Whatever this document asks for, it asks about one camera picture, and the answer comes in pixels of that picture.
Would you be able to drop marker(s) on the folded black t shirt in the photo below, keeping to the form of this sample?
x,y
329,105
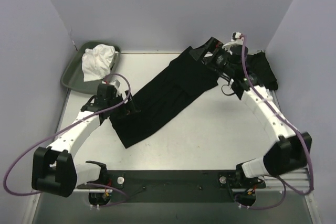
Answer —
x,y
259,65

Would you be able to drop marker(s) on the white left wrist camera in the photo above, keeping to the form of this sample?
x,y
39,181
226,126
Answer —
x,y
115,83

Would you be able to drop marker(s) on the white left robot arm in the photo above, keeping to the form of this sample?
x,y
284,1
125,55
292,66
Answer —
x,y
54,170

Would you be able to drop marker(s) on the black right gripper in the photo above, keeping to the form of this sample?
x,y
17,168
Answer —
x,y
210,51

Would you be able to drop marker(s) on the grey plastic tray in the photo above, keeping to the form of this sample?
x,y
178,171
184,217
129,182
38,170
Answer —
x,y
72,77

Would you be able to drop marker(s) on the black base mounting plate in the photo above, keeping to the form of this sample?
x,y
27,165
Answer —
x,y
181,186

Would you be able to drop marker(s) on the black t shirt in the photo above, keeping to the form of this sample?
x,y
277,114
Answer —
x,y
163,98
259,65

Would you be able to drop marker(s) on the crumpled white t shirt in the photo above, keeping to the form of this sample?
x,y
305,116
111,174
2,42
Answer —
x,y
98,62

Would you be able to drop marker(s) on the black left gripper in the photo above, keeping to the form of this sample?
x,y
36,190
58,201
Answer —
x,y
126,106

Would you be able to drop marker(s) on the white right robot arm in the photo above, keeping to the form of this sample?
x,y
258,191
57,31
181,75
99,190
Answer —
x,y
251,78

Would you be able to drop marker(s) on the aluminium front rail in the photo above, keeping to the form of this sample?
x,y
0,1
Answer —
x,y
299,179

